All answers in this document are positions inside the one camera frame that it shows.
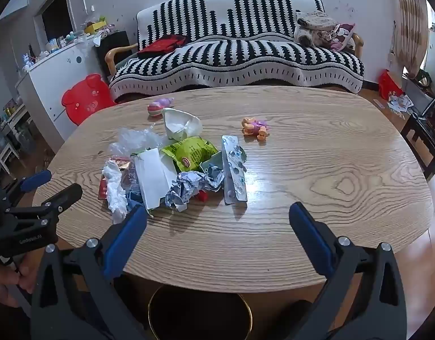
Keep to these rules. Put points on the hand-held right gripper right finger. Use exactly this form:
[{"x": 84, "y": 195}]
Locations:
[{"x": 313, "y": 237}]

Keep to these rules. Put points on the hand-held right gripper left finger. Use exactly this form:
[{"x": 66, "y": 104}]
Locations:
[{"x": 125, "y": 241}]

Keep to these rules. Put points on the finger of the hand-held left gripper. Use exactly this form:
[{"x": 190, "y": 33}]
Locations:
[
  {"x": 35, "y": 180},
  {"x": 63, "y": 196}
]

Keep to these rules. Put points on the clear plastic bag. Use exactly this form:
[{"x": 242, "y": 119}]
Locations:
[{"x": 136, "y": 141}]

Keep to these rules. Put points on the black round bin gold rim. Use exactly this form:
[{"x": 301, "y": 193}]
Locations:
[{"x": 199, "y": 311}]

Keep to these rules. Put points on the green snack packet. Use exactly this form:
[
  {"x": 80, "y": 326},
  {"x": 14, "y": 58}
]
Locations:
[{"x": 190, "y": 152}]

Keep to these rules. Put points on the person's left hand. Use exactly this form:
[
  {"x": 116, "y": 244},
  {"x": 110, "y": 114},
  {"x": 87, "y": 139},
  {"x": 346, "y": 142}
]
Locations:
[{"x": 8, "y": 283}]

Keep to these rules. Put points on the red foil packet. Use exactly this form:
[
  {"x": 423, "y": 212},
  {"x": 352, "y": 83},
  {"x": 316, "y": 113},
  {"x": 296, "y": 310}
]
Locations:
[{"x": 103, "y": 187}]

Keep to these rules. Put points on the white crumpled tissue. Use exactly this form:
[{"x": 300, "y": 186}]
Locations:
[{"x": 114, "y": 191}]

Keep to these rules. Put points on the white low shelf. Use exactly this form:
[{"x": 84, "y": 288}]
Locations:
[{"x": 8, "y": 131}]

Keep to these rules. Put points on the white paper carton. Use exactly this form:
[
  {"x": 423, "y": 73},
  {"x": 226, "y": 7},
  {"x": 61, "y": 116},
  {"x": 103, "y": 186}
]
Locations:
[{"x": 152, "y": 179}]

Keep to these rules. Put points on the person's black shoe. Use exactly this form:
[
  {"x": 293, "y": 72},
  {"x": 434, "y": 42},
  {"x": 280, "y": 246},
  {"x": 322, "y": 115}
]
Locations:
[{"x": 297, "y": 317}]

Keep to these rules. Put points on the crumpled blue white paper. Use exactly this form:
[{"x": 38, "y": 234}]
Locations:
[{"x": 189, "y": 189}]

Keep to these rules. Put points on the red wrapper scrap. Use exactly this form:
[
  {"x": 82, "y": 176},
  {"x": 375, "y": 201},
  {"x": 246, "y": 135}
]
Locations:
[{"x": 203, "y": 196}]

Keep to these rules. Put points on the red bear-shaped plastic stool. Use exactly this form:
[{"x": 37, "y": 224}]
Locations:
[{"x": 84, "y": 99}]

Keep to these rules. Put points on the silver pill blister pack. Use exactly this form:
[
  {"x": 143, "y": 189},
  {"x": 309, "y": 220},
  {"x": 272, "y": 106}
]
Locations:
[{"x": 234, "y": 173}]

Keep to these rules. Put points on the white cabinet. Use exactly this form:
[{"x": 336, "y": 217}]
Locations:
[{"x": 58, "y": 78}]

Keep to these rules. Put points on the orange pink toy figure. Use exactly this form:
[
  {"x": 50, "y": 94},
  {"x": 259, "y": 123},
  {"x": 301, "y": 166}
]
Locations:
[{"x": 254, "y": 129}]

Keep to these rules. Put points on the white crumpled paper bag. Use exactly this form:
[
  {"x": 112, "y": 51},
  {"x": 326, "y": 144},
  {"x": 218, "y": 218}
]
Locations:
[{"x": 180, "y": 124}]

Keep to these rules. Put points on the pink striped toy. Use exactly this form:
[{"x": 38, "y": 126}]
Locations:
[{"x": 159, "y": 107}]

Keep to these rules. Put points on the cluster of small toys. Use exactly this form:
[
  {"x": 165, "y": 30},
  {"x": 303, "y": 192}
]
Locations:
[{"x": 52, "y": 44}]

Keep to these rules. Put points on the dark wooden chair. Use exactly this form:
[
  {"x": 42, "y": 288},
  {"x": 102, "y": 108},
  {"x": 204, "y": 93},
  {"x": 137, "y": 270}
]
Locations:
[{"x": 424, "y": 132}]

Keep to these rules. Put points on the black cabinet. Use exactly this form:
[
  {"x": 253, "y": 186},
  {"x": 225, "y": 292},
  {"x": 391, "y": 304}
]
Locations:
[{"x": 113, "y": 44}]

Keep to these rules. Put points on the scattered printed papers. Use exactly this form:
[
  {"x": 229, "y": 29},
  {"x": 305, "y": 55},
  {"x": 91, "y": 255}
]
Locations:
[{"x": 399, "y": 105}]

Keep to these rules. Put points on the yellow green box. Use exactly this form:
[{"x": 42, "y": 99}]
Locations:
[{"x": 94, "y": 27}]

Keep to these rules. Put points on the red bag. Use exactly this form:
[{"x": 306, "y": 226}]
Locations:
[{"x": 389, "y": 84}]

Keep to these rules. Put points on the red cloth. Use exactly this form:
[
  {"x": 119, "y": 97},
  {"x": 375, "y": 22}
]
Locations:
[{"x": 160, "y": 46}]

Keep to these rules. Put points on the black white striped sofa cover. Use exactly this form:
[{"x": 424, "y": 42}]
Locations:
[{"x": 256, "y": 55}]

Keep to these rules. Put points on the pink printed pillow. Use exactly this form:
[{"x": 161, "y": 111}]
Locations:
[{"x": 342, "y": 37}]

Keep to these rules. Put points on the grey plush blanket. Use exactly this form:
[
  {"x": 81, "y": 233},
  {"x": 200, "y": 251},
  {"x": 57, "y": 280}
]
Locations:
[{"x": 313, "y": 28}]

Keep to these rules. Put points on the patterned beige curtain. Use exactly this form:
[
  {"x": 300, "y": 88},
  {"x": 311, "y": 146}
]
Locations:
[{"x": 410, "y": 24}]

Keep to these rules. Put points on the wooden frame sofa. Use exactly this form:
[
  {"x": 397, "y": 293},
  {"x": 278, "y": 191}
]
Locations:
[{"x": 113, "y": 58}]

